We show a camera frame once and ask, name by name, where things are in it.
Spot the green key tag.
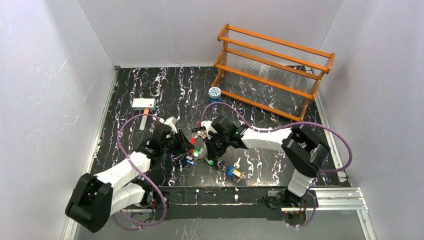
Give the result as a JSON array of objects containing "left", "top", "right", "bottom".
[{"left": 205, "top": 159, "right": 214, "bottom": 166}]

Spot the metal key organizer red handle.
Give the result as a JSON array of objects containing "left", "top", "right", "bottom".
[{"left": 185, "top": 132, "right": 208, "bottom": 164}]

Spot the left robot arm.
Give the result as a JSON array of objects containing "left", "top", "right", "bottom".
[{"left": 65, "top": 123, "right": 195, "bottom": 233}]

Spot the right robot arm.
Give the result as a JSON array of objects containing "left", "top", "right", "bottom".
[{"left": 199, "top": 116, "right": 331, "bottom": 199}]

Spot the silver loose key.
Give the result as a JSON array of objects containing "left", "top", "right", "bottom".
[{"left": 233, "top": 157, "right": 241, "bottom": 169}]

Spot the white orange marker pen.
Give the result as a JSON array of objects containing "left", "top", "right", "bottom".
[{"left": 139, "top": 108, "right": 150, "bottom": 131}]

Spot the blue jar with patterned lid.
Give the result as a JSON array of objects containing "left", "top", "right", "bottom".
[{"left": 208, "top": 86, "right": 222, "bottom": 104}]

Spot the white box with red logo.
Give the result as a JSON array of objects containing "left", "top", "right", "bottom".
[{"left": 131, "top": 98, "right": 157, "bottom": 111}]

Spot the orange wooden shelf rack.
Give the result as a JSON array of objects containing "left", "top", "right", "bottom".
[{"left": 212, "top": 23, "right": 336, "bottom": 122}]

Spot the blue key tag on ring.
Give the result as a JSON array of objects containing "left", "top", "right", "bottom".
[{"left": 185, "top": 158, "right": 196, "bottom": 166}]

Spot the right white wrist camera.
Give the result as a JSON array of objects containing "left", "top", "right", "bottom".
[{"left": 191, "top": 120, "right": 217, "bottom": 139}]

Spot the aluminium rail frame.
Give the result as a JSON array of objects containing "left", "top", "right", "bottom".
[{"left": 63, "top": 186, "right": 376, "bottom": 240}]

